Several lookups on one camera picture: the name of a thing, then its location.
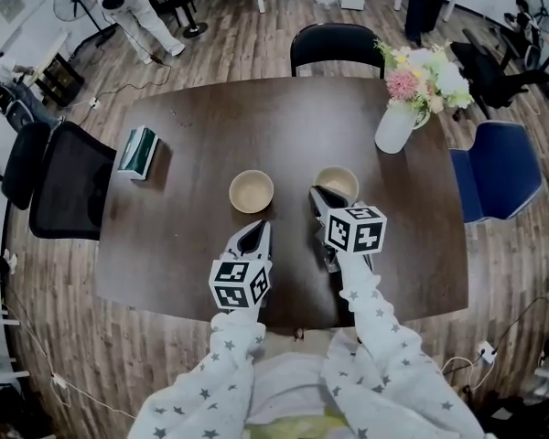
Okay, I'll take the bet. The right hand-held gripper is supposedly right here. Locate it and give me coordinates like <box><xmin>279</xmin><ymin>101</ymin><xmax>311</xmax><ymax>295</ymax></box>
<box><xmin>308</xmin><ymin>187</ymin><xmax>389</xmax><ymax>274</ymax></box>

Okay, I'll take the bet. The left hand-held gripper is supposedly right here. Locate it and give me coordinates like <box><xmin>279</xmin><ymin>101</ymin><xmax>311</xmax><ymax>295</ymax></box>
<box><xmin>209</xmin><ymin>219</ymin><xmax>275</xmax><ymax>312</ymax></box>

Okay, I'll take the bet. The beige wooden bowl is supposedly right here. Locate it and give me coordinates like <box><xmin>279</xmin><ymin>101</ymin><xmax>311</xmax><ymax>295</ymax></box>
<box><xmin>228</xmin><ymin>169</ymin><xmax>275</xmax><ymax>215</ymax></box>
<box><xmin>312</xmin><ymin>166</ymin><xmax>361</xmax><ymax>203</ymax></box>

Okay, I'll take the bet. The person's right forearm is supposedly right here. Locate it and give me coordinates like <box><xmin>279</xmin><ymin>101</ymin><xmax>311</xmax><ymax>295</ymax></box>
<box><xmin>318</xmin><ymin>256</ymin><xmax>487</xmax><ymax>439</ymax></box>

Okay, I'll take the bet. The person's left forearm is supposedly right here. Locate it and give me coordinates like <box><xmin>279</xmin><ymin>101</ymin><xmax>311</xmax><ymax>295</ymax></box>
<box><xmin>126</xmin><ymin>307</ymin><xmax>267</xmax><ymax>439</ymax></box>

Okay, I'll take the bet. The white vase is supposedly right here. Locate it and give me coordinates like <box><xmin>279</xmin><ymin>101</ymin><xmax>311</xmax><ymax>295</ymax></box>
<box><xmin>374</xmin><ymin>102</ymin><xmax>433</xmax><ymax>155</ymax></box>

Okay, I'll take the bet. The green and white book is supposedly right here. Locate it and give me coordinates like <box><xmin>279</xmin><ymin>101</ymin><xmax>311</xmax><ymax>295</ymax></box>
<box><xmin>116</xmin><ymin>124</ymin><xmax>161</xmax><ymax>182</ymax></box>

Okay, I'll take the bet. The person's torso clothing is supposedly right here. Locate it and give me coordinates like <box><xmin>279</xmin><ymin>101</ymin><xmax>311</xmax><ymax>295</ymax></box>
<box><xmin>245</xmin><ymin>351</ymin><xmax>349</xmax><ymax>439</ymax></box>

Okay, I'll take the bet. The pink and white flower bouquet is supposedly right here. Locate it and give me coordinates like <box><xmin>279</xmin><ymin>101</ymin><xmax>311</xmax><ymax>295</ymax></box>
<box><xmin>373</xmin><ymin>37</ymin><xmax>476</xmax><ymax>114</ymax></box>

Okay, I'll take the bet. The black padded chair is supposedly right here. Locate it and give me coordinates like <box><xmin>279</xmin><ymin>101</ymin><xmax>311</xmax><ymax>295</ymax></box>
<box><xmin>289</xmin><ymin>23</ymin><xmax>387</xmax><ymax>80</ymax></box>

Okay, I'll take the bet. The blue chair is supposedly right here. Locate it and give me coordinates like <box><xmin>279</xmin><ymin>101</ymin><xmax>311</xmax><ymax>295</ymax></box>
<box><xmin>448</xmin><ymin>121</ymin><xmax>544</xmax><ymax>225</ymax></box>

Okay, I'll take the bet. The black mesh office chair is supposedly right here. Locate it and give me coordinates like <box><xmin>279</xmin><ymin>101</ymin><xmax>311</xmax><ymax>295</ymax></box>
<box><xmin>1</xmin><ymin>120</ymin><xmax>118</xmax><ymax>242</ymax></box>

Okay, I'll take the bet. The black round-base stand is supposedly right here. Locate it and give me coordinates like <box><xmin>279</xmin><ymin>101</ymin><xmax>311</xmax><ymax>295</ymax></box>
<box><xmin>176</xmin><ymin>0</ymin><xmax>210</xmax><ymax>40</ymax></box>

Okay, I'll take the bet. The black low cabinet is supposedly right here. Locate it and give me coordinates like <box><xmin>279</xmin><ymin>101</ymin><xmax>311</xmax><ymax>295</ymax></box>
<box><xmin>39</xmin><ymin>54</ymin><xmax>85</xmax><ymax>108</ymax></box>

